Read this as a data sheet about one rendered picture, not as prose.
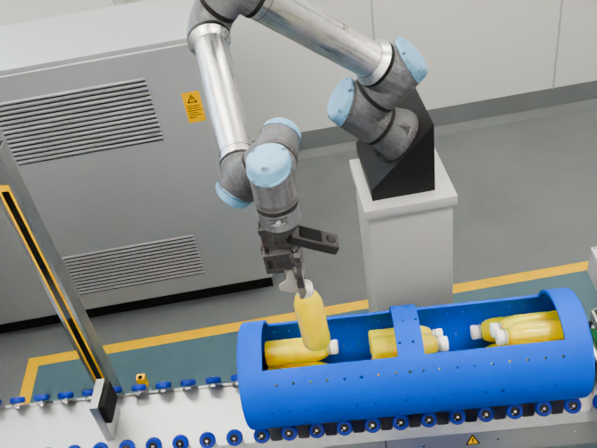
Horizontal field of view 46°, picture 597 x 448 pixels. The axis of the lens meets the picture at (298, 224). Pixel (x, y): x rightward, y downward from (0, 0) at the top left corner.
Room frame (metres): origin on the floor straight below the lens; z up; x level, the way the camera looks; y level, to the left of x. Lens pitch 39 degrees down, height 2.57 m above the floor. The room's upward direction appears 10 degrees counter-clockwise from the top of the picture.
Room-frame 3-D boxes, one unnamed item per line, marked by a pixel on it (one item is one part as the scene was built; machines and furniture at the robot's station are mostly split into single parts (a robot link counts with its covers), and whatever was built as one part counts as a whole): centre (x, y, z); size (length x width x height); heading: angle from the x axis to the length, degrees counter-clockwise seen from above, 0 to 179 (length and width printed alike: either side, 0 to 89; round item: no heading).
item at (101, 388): (1.27, 0.62, 1.00); 0.10 x 0.04 x 0.15; 175
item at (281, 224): (1.16, 0.04, 1.67); 0.10 x 0.09 x 0.05; 175
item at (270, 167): (1.17, 0.04, 1.76); 0.10 x 0.09 x 0.12; 168
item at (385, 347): (1.18, -0.22, 1.15); 0.19 x 0.07 x 0.07; 85
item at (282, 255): (1.16, 0.04, 1.59); 0.09 x 0.08 x 0.12; 85
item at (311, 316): (1.16, 0.01, 1.35); 0.07 x 0.07 x 0.19
